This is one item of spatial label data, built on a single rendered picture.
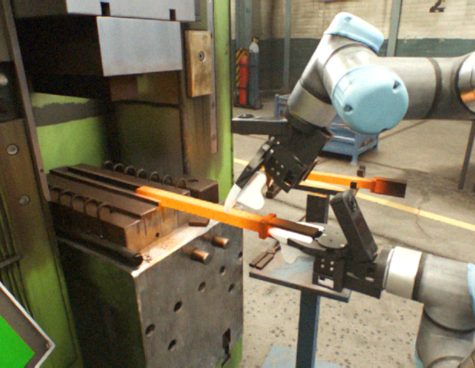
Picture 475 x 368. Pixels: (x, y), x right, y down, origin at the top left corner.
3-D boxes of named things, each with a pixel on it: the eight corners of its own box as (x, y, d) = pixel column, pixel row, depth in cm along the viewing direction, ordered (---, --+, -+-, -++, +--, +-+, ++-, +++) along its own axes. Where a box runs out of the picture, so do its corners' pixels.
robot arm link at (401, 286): (417, 267, 52) (425, 242, 58) (384, 257, 54) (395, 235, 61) (408, 310, 55) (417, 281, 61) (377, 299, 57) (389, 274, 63)
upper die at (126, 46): (183, 70, 78) (179, 21, 74) (103, 76, 62) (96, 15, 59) (66, 65, 99) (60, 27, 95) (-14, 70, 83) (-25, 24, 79)
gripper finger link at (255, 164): (239, 187, 59) (275, 146, 59) (232, 182, 59) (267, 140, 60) (245, 192, 64) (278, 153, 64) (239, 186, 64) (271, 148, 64)
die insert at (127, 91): (139, 96, 82) (136, 69, 80) (111, 101, 76) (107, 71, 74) (61, 90, 97) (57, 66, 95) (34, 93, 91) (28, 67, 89)
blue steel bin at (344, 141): (379, 151, 486) (386, 95, 460) (356, 165, 428) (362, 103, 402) (300, 138, 554) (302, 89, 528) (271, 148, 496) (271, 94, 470)
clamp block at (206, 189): (220, 202, 100) (219, 180, 98) (200, 214, 94) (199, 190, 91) (186, 194, 106) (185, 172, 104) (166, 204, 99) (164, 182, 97)
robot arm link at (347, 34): (348, 18, 44) (331, 2, 51) (304, 95, 51) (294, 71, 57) (399, 44, 47) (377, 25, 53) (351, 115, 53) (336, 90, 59)
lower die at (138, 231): (191, 219, 91) (189, 187, 88) (127, 256, 75) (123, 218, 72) (86, 186, 112) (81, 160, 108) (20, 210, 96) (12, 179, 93)
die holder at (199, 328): (244, 333, 115) (243, 205, 99) (157, 432, 85) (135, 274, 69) (123, 277, 143) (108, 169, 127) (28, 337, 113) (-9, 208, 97)
